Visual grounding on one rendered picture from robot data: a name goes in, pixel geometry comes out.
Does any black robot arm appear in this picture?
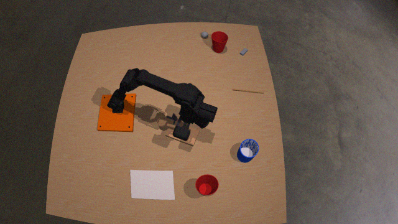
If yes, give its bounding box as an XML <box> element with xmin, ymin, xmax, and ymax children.
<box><xmin>108</xmin><ymin>68</ymin><xmax>218</xmax><ymax>129</ymax></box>

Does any white flat rectangular sheet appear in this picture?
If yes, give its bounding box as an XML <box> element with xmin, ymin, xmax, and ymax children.
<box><xmin>130</xmin><ymin>170</ymin><xmax>175</xmax><ymax>200</ymax></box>

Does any small grey ball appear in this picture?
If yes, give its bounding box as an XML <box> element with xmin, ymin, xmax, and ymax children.
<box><xmin>201</xmin><ymin>31</ymin><xmax>208</xmax><ymax>38</ymax></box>

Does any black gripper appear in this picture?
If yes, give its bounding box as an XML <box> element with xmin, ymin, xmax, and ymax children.
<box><xmin>173</xmin><ymin>110</ymin><xmax>195</xmax><ymax>141</ymax></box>

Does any blue cup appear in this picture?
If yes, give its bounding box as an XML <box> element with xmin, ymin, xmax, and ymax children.
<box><xmin>237</xmin><ymin>139</ymin><xmax>259</xmax><ymax>163</ymax></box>

